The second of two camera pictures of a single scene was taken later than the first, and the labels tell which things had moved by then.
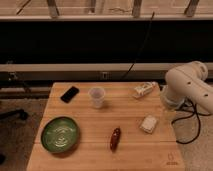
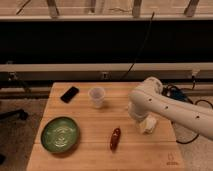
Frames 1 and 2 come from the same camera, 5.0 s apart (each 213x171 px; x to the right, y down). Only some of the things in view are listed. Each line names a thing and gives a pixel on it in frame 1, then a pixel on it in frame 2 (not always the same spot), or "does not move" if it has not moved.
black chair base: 14,114 does not move
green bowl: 60,134 does not move
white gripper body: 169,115 to 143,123
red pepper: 115,139 does not move
